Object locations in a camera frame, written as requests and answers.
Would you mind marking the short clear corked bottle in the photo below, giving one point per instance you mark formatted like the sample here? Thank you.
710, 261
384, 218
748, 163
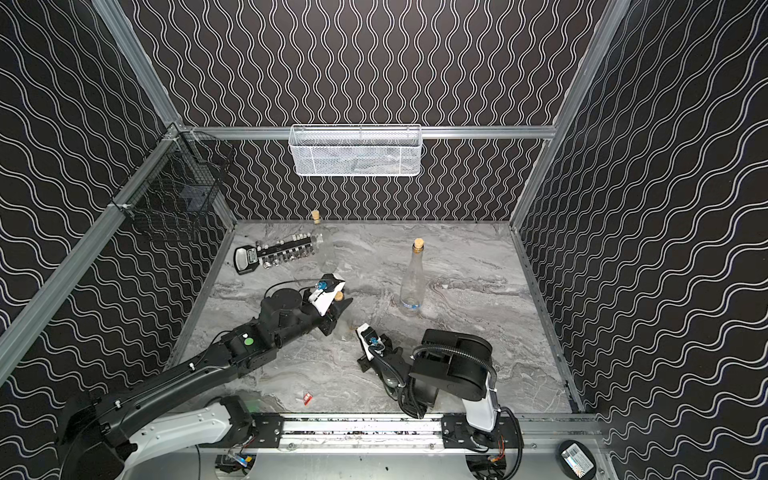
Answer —
324, 246

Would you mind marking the metal base rail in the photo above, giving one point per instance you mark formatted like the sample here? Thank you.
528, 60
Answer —
371, 433

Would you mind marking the white wire mesh basket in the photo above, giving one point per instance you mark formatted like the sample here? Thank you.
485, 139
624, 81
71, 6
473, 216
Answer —
352, 150

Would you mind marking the tall clear corked bottle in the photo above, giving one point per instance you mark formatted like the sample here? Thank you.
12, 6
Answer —
413, 285

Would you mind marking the clear bottle with orange label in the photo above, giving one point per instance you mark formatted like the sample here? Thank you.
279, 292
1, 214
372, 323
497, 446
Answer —
343, 330

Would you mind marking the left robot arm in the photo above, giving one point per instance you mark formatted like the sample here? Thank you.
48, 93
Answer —
94, 435

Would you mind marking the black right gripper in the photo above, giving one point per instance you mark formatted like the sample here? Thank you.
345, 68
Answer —
365, 364

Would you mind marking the black wire basket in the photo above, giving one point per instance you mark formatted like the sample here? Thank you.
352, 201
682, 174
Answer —
176, 202

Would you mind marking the black round device with label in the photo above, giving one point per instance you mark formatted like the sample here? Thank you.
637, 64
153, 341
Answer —
576, 461

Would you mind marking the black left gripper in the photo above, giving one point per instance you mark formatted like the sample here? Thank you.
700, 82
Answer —
327, 315

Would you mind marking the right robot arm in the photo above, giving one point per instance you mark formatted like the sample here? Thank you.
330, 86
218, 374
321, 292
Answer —
457, 364

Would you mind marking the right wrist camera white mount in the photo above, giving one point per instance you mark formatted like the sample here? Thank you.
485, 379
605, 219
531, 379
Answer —
373, 346

